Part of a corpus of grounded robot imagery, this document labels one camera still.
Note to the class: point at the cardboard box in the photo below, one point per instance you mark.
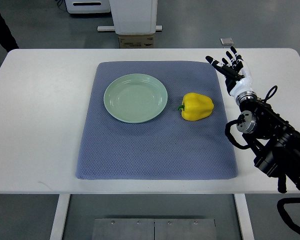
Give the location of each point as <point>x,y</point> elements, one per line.
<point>139,41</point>

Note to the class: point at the small grey floor plate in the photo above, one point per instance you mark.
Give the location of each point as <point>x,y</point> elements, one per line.
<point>227,41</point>

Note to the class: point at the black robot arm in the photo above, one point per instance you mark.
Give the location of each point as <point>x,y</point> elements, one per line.
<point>275,143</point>

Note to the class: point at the white right table leg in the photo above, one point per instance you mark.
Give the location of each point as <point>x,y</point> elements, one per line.
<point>243,215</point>

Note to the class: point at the light green plate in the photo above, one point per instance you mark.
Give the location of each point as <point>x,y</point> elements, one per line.
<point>135,98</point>

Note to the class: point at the metal base plate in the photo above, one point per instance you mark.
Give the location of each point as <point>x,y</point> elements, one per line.
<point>154,229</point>

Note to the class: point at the yellow bell pepper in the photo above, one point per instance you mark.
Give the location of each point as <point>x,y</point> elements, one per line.
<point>196,106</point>

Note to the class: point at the dark trouser leg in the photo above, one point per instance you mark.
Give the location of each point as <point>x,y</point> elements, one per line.
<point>7,41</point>

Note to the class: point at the blue quilted mat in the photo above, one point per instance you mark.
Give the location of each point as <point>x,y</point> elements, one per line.
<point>166,147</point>

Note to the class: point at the white cabinet with slot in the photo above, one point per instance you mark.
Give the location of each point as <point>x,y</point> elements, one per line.
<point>87,6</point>

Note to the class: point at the white table leg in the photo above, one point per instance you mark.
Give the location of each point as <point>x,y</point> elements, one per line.
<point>60,216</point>
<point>243,215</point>

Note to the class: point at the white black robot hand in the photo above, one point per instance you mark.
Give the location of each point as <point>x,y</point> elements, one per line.
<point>238,78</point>

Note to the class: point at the white machine base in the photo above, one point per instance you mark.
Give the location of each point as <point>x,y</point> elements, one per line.
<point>133,17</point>

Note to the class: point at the white left table leg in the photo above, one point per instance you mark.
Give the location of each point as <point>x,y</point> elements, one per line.
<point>60,216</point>

